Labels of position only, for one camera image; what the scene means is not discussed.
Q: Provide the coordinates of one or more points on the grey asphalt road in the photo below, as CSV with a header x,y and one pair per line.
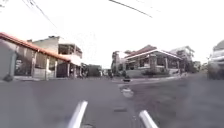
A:
x,y
50,100

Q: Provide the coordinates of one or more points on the pale vehicle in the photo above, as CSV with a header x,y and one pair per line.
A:
x,y
216,63

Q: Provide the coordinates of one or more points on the robot's own part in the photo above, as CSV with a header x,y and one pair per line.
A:
x,y
147,120
77,115

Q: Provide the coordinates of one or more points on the pale tall building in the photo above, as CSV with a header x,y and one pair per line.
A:
x,y
185,53

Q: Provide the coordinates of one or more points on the corner building with porch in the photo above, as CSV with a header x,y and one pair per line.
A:
x,y
150,61

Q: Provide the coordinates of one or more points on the pale concrete kerb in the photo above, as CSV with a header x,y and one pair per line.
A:
x,y
150,79

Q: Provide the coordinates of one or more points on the dark tree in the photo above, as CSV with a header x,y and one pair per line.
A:
x,y
94,70

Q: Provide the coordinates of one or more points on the building with red roof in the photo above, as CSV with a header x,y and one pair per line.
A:
x,y
26,60

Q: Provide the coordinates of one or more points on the two-storey building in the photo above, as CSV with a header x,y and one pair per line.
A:
x,y
66,50

